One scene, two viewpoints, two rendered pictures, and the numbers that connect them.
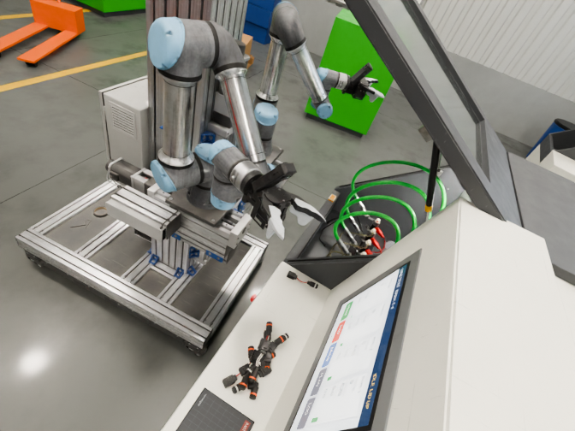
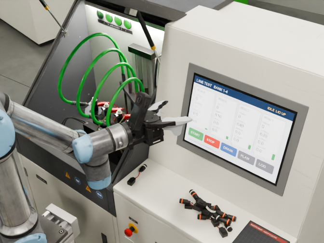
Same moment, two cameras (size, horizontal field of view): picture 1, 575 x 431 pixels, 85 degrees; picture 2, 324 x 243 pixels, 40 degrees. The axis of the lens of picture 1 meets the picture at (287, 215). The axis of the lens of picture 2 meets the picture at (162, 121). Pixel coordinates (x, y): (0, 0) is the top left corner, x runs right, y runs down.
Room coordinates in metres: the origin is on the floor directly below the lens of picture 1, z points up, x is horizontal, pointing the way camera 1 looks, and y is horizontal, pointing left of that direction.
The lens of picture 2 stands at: (0.03, 0.99, 2.29)
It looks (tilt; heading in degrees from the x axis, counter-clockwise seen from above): 38 degrees down; 298
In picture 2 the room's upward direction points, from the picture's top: 2 degrees counter-clockwise
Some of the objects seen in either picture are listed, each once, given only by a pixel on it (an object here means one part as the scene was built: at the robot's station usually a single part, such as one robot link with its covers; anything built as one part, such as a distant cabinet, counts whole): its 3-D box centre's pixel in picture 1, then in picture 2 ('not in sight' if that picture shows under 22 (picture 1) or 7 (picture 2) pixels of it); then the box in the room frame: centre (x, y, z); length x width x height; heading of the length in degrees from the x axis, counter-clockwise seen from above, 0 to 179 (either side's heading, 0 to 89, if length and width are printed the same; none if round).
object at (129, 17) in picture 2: not in sight; (128, 15); (1.05, -0.63, 1.43); 0.54 x 0.03 x 0.02; 167
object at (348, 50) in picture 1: (353, 75); not in sight; (4.79, -0.16, 0.65); 0.95 x 0.86 x 1.30; 90
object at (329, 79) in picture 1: (326, 78); not in sight; (1.64, 0.06, 1.43); 0.11 x 0.08 x 0.09; 108
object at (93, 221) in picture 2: not in sight; (74, 228); (1.16, -0.13, 0.44); 0.65 x 0.02 x 0.68; 167
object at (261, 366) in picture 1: (258, 357); (207, 210); (0.42, -0.07, 1.01); 0.23 x 0.11 x 0.06; 167
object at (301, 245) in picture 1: (311, 232); (63, 167); (1.16, -0.14, 0.87); 0.62 x 0.04 x 0.16; 167
